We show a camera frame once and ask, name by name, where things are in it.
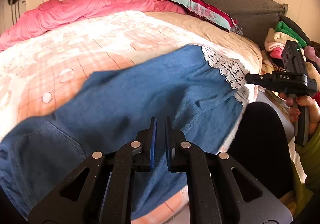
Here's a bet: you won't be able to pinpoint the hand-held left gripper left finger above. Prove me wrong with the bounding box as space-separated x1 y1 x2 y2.
28 116 157 224

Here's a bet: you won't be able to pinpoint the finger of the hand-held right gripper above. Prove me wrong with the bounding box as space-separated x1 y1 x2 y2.
245 73 276 89

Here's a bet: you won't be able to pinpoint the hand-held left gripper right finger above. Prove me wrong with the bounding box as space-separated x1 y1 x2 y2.
164 116 292 224

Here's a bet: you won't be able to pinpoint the blue denim garment with lace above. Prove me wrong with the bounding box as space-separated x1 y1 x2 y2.
0 44 251 221

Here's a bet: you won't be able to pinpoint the person's right forearm green sleeve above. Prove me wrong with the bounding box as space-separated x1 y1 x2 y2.
294 126 320 191

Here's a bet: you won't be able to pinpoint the person's right hand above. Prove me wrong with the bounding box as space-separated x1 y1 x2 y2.
278 91 320 136

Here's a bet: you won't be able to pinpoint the striped beige cloth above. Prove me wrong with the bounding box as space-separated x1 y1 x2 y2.
261 57 283 75

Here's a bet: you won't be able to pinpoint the mauve cloth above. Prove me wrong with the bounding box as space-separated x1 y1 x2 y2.
303 45 320 65

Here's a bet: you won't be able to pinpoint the small pink cloth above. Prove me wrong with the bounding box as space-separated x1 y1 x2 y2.
269 48 284 60

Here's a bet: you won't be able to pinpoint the cream cloth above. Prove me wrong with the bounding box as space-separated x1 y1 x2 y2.
264 28 286 52

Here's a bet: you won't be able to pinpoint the green folded cloth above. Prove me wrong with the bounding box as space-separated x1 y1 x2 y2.
274 21 308 48

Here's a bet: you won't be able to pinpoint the black cloth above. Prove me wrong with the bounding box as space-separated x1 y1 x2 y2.
280 15 312 47

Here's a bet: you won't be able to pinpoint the person's leg black trousers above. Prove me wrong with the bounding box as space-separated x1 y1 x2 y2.
226 101 295 200

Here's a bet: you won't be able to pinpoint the beige bedspread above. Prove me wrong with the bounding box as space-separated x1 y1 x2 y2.
144 11 263 76

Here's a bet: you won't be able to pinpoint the stack of colourful folded cloths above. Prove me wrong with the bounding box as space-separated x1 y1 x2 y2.
168 0 243 35

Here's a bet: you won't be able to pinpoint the peach white printed blanket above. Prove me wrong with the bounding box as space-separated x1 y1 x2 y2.
0 10 250 224

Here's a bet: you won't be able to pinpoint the pink duvet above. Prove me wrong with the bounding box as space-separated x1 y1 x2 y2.
0 0 187 51

